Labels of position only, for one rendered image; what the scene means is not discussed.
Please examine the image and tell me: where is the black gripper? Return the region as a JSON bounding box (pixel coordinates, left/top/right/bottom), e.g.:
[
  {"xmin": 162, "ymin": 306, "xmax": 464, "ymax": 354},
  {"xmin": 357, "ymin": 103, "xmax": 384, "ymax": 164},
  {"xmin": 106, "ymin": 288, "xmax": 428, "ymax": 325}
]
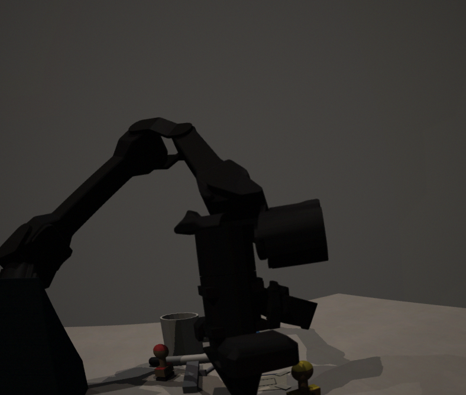
[{"xmin": 193, "ymin": 271, "xmax": 300, "ymax": 395}]

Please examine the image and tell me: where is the dark grey mug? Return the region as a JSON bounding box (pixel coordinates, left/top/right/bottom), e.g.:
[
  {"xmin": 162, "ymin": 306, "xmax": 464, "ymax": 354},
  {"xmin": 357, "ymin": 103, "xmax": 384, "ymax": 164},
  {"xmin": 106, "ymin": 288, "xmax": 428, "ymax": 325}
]
[{"xmin": 160, "ymin": 312, "xmax": 209, "ymax": 357}]

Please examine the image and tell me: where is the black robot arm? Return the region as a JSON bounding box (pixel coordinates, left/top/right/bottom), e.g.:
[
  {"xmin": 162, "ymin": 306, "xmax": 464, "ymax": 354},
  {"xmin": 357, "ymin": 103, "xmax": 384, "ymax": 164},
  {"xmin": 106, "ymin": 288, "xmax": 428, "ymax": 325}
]
[{"xmin": 0, "ymin": 117, "xmax": 328, "ymax": 330}]

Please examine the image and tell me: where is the dark red stamp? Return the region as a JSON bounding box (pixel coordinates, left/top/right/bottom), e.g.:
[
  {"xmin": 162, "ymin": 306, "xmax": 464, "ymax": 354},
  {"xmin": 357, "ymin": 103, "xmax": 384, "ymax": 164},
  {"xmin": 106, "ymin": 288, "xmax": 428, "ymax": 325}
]
[{"xmin": 153, "ymin": 344, "xmax": 174, "ymax": 381}]

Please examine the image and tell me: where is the beige inspection card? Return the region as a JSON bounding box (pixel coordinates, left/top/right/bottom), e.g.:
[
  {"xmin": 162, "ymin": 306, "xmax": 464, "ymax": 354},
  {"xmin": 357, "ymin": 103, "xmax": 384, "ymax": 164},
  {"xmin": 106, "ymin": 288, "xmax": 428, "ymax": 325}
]
[{"xmin": 258, "ymin": 370, "xmax": 291, "ymax": 391}]

